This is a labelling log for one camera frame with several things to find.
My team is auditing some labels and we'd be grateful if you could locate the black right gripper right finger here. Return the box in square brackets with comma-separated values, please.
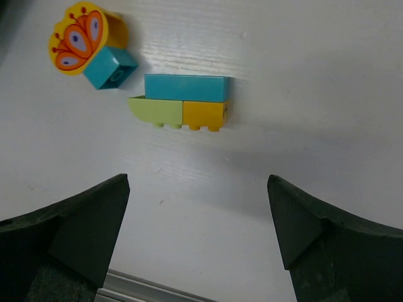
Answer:
[267, 174, 402, 301]

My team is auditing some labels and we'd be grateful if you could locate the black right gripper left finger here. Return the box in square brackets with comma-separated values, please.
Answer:
[1, 174, 130, 301]

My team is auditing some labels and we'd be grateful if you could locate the light green curved brick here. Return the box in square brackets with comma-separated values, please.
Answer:
[128, 96, 183, 129]

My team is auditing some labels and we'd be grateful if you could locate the small teal square brick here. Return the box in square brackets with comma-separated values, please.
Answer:
[83, 46, 138, 90]

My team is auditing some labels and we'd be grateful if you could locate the small yellow curved brick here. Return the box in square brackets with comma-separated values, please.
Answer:
[183, 100, 229, 131]

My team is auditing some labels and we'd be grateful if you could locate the long teal brick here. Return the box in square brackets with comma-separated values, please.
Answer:
[144, 74, 232, 103]

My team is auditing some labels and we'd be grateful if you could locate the yellow flower-print arch brick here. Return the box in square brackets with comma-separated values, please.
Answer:
[48, 1, 129, 76]

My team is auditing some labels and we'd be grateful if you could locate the aluminium front rail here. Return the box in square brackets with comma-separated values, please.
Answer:
[94, 269, 212, 302]

